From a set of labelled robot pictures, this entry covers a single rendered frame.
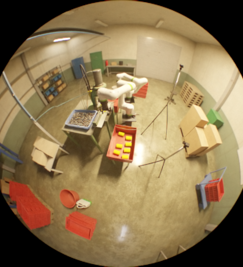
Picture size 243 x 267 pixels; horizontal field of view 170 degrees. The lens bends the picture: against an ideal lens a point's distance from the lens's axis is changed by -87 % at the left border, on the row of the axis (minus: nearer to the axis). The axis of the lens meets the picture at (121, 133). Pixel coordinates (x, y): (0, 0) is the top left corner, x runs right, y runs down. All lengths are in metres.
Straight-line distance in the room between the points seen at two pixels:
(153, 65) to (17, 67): 8.48
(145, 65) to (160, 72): 1.22
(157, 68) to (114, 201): 7.30
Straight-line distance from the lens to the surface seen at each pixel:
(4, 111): 5.78
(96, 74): 1.26
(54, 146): 2.12
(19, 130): 5.97
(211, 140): 2.60
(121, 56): 6.68
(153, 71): 6.74
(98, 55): 7.14
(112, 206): 2.16
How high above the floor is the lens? 2.02
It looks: 58 degrees down
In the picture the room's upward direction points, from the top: 2 degrees counter-clockwise
